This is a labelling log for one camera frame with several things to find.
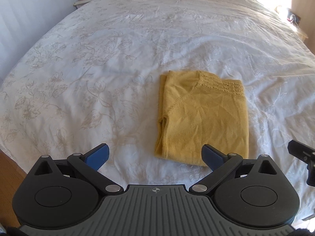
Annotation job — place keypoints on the white nightstand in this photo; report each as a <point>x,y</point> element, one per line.
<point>80,3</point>

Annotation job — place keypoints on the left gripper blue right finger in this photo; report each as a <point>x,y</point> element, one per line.
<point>223,168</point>

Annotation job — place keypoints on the dark items on right nightstand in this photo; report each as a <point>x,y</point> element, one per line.
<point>293,18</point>

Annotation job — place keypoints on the mustard yellow knit sweater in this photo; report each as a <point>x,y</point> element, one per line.
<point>197,108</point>

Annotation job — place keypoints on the white embroidered bedspread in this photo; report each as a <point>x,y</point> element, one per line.
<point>94,78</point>

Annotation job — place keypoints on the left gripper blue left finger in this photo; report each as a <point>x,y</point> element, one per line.
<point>87,166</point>

